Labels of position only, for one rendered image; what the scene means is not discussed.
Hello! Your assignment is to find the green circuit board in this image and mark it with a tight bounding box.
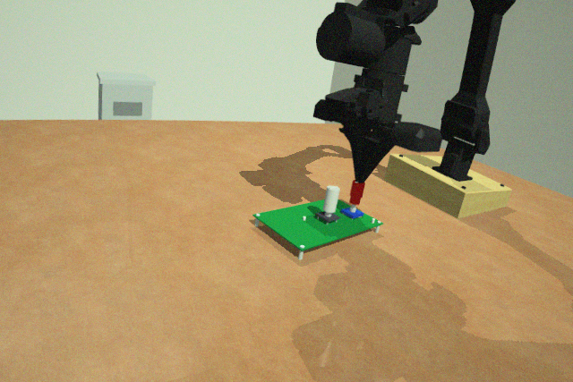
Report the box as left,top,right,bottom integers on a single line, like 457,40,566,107
252,180,384,259

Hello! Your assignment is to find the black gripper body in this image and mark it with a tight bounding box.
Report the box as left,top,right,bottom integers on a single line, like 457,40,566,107
313,68,442,153

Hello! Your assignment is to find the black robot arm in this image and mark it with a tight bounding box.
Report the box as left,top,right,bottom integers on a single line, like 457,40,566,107
316,0,516,182

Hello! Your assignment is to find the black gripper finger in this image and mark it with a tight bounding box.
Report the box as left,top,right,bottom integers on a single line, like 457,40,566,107
339,128,372,182
357,136,394,183

